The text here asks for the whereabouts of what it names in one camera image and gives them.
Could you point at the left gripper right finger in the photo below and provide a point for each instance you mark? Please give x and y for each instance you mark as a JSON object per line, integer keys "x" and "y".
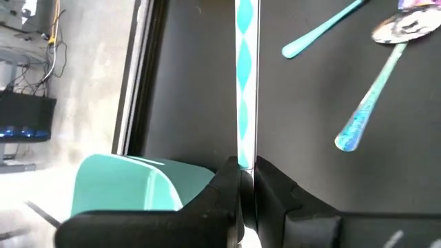
{"x": 344, "y": 230}

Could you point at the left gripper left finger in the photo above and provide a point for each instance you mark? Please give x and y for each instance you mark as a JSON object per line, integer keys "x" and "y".
{"x": 155, "y": 230}

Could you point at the teal plastic bin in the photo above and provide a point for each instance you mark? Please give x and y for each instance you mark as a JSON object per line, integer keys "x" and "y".
{"x": 120, "y": 186}

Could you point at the black computer tower with lights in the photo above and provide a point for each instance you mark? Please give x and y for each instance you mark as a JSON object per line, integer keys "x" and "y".
{"x": 24, "y": 113}

